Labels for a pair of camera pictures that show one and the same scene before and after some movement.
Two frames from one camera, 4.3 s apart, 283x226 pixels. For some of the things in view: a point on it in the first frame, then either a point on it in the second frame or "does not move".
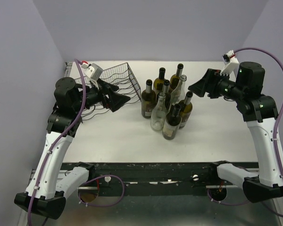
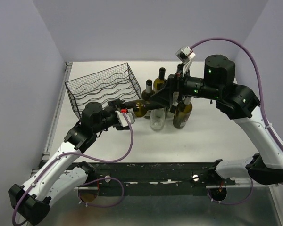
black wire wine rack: x=122 y=76 does not move
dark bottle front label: x=172 y=123 to x=140 y=107
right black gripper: x=208 y=83 to x=174 y=84
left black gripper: x=115 y=100 to x=115 y=104
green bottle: x=186 y=108 does not move
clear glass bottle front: x=158 y=115 does not move
